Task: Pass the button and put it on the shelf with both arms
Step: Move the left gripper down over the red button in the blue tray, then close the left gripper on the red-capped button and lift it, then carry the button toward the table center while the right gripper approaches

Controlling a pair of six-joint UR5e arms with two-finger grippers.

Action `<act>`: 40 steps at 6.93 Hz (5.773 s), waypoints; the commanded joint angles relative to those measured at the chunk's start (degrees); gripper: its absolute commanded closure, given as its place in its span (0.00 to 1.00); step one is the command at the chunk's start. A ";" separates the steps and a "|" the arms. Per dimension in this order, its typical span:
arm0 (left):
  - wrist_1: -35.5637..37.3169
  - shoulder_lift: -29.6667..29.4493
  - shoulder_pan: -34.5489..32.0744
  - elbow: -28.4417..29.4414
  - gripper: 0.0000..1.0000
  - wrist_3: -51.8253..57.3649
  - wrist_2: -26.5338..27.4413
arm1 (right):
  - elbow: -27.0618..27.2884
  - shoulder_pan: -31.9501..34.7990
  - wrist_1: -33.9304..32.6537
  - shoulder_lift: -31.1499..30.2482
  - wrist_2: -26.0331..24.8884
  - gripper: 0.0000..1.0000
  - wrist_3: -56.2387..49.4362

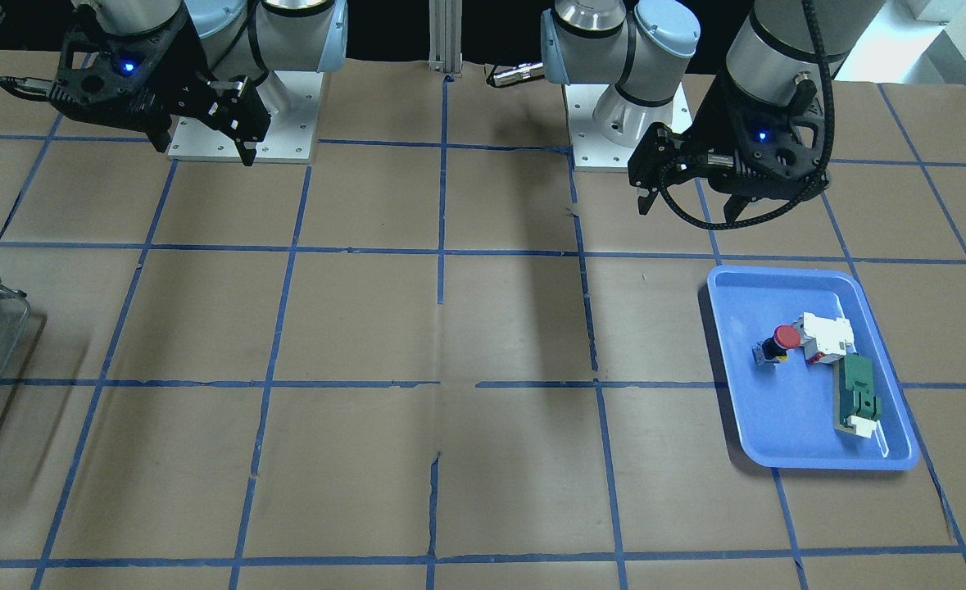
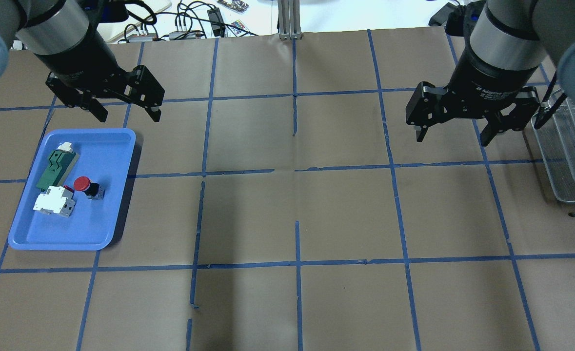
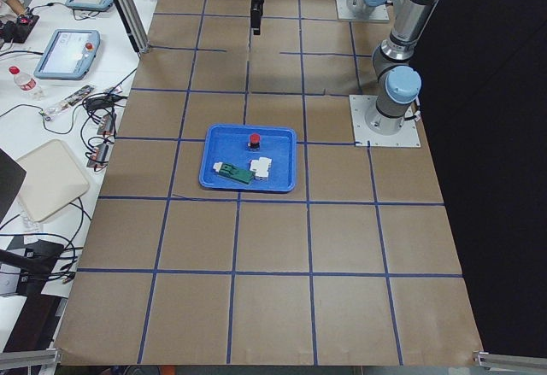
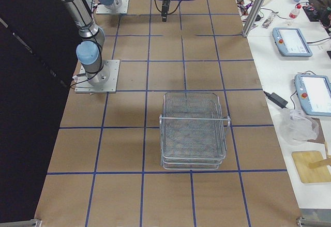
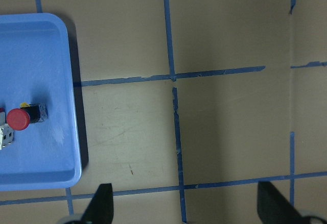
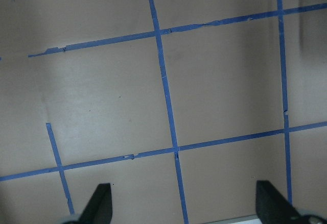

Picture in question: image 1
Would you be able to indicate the blue plastic tray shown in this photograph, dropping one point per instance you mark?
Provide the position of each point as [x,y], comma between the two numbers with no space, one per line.
[785,413]

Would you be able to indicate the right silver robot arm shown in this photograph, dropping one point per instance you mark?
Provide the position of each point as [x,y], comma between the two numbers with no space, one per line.
[241,39]

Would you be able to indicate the green terminal block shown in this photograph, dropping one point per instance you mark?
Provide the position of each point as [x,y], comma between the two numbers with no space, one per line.
[857,408]

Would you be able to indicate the aluminium frame post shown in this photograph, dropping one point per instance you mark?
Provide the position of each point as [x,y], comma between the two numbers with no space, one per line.
[445,18]

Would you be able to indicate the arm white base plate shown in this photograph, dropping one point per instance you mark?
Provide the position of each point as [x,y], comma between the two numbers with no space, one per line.
[605,128]
[293,99]

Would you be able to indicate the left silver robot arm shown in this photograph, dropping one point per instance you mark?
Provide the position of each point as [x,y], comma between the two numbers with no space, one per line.
[644,54]

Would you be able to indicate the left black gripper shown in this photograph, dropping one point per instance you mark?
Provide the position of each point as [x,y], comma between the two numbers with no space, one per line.
[714,131]

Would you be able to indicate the white electrical switch block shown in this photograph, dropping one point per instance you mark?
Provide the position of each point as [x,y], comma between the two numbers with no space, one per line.
[823,340]

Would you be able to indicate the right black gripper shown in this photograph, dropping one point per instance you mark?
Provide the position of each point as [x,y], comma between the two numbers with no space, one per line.
[178,75]

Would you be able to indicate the red emergency stop button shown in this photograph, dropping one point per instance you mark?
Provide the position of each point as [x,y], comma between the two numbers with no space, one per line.
[773,350]

